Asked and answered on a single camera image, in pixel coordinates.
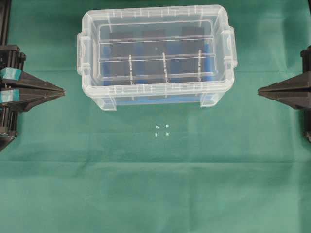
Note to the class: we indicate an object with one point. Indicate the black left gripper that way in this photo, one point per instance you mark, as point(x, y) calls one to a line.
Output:
point(24, 101)

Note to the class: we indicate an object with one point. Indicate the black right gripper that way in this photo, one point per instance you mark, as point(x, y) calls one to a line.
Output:
point(281, 92)

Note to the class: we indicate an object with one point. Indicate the clear plastic box lid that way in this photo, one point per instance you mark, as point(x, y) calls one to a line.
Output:
point(212, 18)

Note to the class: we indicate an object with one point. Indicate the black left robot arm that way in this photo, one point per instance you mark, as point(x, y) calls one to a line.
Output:
point(10, 56)

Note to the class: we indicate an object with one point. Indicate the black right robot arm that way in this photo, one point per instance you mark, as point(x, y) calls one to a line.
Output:
point(306, 70)

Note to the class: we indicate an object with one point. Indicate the clear plastic storage box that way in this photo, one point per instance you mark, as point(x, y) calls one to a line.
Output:
point(218, 60)

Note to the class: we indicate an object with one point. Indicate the green table cloth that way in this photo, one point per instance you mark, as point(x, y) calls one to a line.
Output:
point(241, 166)

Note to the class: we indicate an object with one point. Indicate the black frame rail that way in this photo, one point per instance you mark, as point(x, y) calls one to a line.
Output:
point(5, 7)

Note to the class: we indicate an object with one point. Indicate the left black camera box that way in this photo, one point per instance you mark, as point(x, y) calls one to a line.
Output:
point(116, 53)

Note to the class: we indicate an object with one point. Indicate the black camera box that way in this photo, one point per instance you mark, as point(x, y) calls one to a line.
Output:
point(150, 69)
point(116, 53)
point(186, 68)

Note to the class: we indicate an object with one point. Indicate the right black camera box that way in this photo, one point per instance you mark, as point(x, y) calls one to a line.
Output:
point(186, 68)

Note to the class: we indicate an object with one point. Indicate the middle black camera box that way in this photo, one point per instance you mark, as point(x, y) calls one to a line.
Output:
point(150, 69)

